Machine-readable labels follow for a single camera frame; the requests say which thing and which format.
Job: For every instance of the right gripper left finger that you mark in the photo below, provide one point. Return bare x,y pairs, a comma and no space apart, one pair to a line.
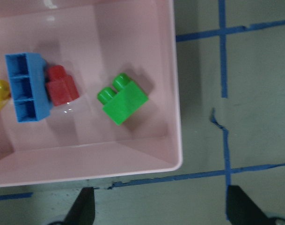
82,211

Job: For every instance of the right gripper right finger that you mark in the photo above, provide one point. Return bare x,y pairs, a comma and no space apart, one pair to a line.
241,210

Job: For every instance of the green toy block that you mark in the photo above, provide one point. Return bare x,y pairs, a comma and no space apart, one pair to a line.
122,100

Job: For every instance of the red toy block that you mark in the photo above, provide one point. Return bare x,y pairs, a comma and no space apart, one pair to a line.
61,86

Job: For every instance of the blue toy block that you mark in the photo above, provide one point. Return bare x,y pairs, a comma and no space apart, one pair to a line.
27,83

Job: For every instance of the pink plastic box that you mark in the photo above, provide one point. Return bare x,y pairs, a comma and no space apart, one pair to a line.
94,40

